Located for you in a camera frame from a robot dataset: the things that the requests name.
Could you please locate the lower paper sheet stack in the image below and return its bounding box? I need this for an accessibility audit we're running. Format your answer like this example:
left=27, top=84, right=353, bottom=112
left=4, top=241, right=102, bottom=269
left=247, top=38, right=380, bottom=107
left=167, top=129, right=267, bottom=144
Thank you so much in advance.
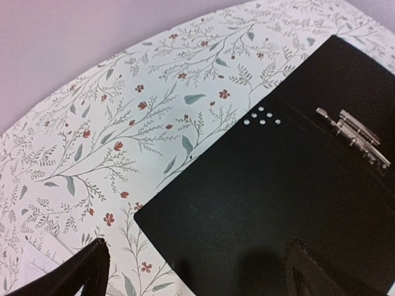
left=19, top=234, right=73, bottom=285

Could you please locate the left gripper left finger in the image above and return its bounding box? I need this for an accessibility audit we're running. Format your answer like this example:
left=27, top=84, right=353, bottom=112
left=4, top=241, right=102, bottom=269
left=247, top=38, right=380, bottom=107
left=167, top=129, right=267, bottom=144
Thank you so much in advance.
left=10, top=238, right=110, bottom=296

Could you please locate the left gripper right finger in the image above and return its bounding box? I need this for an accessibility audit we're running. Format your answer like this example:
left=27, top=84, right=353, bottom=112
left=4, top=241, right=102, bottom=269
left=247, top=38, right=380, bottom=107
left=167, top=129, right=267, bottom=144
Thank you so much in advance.
left=285, top=239, right=344, bottom=295

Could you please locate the blue file folder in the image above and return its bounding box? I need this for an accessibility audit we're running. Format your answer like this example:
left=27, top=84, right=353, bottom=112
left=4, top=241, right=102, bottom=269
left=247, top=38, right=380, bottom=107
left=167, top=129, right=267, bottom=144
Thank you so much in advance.
left=135, top=36, right=394, bottom=295

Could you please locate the floral patterned table mat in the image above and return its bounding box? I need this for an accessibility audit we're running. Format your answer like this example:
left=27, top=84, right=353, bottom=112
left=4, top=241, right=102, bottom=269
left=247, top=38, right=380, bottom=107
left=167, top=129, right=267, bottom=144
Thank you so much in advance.
left=1, top=1, right=394, bottom=295

